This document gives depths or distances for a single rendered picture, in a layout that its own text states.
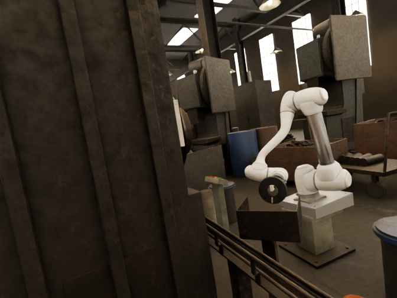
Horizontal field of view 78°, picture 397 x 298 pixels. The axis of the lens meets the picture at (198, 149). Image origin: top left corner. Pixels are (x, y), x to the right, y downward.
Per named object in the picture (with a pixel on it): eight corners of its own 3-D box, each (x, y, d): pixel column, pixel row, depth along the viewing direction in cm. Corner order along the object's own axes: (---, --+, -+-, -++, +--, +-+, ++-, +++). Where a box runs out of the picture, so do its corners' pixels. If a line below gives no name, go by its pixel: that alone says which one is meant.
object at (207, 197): (212, 248, 226) (203, 193, 221) (205, 243, 237) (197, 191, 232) (223, 243, 232) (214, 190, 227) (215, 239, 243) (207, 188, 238)
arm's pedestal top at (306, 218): (310, 202, 217) (309, 198, 217) (343, 211, 188) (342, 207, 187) (281, 211, 206) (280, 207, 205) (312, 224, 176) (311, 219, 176)
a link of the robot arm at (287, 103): (275, 112, 182) (292, 107, 172) (278, 90, 187) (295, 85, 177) (285, 119, 190) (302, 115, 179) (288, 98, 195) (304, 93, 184)
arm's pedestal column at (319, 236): (313, 232, 225) (310, 200, 223) (355, 250, 188) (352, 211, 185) (279, 246, 211) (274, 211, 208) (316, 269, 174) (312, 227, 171)
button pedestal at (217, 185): (225, 243, 231) (215, 179, 226) (211, 235, 252) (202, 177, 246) (238, 237, 239) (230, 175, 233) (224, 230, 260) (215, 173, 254)
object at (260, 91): (257, 156, 709) (248, 86, 690) (280, 156, 643) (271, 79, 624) (241, 160, 674) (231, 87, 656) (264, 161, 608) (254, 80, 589)
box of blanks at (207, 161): (184, 206, 361) (176, 154, 354) (153, 199, 421) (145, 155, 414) (228, 186, 432) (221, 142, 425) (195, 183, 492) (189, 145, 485)
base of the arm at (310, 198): (305, 193, 211) (303, 187, 211) (327, 197, 191) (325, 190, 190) (289, 199, 204) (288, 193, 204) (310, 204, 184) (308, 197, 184)
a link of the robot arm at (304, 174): (303, 188, 207) (298, 162, 205) (325, 188, 192) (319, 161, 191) (293, 194, 197) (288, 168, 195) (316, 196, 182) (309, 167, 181)
